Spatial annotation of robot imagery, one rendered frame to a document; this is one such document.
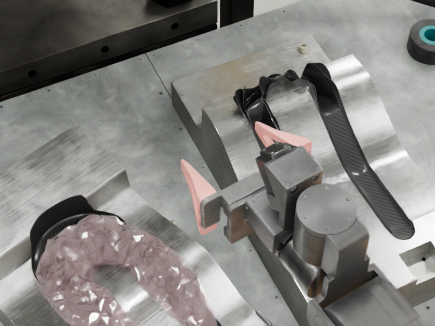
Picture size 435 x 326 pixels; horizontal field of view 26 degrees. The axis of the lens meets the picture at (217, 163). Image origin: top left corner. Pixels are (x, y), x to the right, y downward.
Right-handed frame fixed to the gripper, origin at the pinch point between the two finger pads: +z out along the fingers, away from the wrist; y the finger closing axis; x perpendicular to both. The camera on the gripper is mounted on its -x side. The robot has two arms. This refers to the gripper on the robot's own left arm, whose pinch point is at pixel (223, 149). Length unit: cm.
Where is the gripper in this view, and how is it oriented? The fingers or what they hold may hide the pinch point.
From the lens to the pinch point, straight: 103.4
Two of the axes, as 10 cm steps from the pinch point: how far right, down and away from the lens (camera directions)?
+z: -5.4, -6.7, 5.1
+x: 0.1, 6.0, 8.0
